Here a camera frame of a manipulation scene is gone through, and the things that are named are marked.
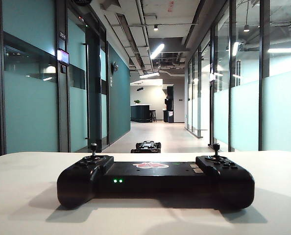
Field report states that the long white ceiling light strip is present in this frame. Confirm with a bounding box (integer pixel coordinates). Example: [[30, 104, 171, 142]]
[[139, 72, 160, 79], [150, 44, 165, 60]]

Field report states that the tall black cabinet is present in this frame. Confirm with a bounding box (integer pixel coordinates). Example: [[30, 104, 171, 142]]
[[163, 85, 175, 123]]

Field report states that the black handheld remote control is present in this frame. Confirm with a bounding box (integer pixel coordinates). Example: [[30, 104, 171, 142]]
[[56, 143, 256, 211]]

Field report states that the dark counter with white top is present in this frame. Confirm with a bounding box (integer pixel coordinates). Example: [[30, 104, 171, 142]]
[[130, 104, 152, 123]]

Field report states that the round wall-mounted lamp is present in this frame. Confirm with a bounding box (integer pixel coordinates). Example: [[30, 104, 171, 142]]
[[111, 61, 121, 75]]

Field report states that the red cartoon sticker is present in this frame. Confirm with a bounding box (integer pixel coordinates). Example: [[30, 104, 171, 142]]
[[132, 161, 172, 170]]

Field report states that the long vertical door handle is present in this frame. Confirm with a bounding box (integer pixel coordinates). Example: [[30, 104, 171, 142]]
[[82, 43, 91, 140]]

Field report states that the purple room display screen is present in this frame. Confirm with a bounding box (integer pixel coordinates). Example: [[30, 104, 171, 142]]
[[57, 48, 70, 66]]

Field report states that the black quadruped robot dog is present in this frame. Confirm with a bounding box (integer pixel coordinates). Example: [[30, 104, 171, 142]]
[[131, 140, 162, 154]]

